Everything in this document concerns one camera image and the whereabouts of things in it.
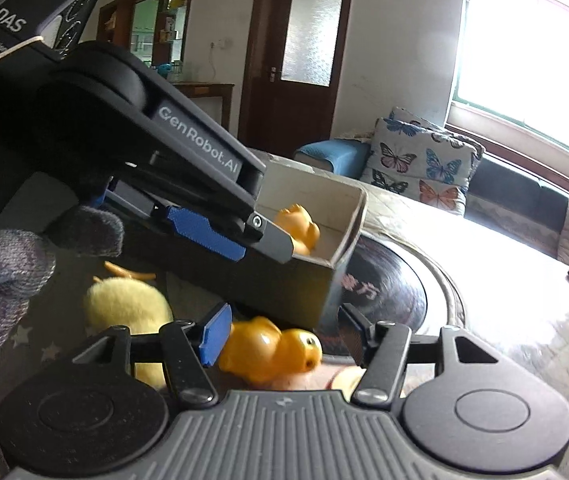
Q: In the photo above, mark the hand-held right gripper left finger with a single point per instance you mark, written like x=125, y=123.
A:
x=217, y=336

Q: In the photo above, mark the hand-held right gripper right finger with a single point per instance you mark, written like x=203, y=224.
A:
x=352, y=334

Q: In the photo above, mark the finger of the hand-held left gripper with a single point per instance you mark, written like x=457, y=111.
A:
x=277, y=245
x=199, y=232

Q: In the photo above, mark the yellow rubber duck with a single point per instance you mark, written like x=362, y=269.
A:
x=264, y=346
x=297, y=229

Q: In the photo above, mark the cardboard box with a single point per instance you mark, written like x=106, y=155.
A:
x=309, y=290

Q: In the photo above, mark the person's left hand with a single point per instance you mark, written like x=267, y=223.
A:
x=4, y=275

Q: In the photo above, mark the peach coloured toy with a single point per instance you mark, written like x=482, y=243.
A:
x=343, y=378

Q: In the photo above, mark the black round glass plate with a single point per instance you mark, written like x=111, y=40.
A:
x=404, y=285

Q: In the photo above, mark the wooden side table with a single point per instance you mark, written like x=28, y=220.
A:
x=204, y=89

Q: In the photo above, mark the yellow plush duck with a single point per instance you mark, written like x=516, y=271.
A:
x=124, y=305

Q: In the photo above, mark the blue cushion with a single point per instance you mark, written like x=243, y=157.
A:
x=332, y=156

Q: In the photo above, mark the wooden display cabinet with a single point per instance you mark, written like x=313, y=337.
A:
x=190, y=20

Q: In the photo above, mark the brown wooden door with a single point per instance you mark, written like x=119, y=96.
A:
x=259, y=60

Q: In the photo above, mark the butterfly print pillow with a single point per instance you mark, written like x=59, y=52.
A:
x=412, y=167
x=456, y=136

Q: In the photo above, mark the dark sofa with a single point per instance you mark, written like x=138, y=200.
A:
x=514, y=185

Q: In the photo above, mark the window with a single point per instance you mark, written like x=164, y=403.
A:
x=519, y=60

